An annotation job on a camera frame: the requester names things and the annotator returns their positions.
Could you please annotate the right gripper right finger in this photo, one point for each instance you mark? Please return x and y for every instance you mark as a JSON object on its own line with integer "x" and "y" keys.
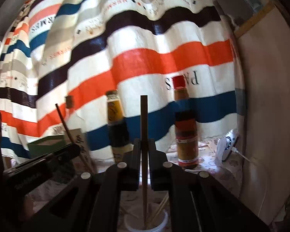
{"x": 198, "y": 202}

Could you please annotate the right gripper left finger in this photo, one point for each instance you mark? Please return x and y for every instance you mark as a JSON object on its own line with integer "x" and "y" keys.
{"x": 93, "y": 204}

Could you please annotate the green checkered box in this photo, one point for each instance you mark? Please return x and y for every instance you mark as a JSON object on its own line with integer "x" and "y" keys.
{"x": 46, "y": 145}

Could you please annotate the printed cartoon tablecloth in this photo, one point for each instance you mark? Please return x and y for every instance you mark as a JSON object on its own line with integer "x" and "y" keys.
{"x": 230, "y": 176}

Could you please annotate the cooking wine bottle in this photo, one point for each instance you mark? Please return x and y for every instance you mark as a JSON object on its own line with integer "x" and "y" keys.
{"x": 76, "y": 127}

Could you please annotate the white charger device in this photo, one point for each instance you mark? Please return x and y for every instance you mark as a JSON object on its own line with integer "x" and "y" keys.
{"x": 225, "y": 147}

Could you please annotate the dark soy sauce bottle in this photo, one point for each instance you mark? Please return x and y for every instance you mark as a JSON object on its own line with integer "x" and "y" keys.
{"x": 117, "y": 127}

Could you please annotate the red label sauce bottle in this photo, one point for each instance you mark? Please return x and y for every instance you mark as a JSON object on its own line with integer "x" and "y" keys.
{"x": 185, "y": 126}

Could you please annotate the striped curtain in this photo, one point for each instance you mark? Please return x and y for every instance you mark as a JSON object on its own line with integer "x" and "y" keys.
{"x": 84, "y": 48}

